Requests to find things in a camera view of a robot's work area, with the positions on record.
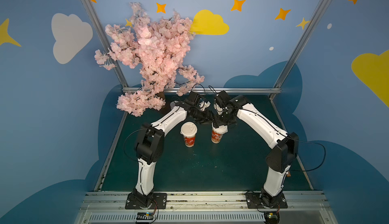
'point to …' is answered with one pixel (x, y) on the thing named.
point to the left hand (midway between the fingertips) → (216, 119)
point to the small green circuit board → (145, 216)
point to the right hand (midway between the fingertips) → (221, 122)
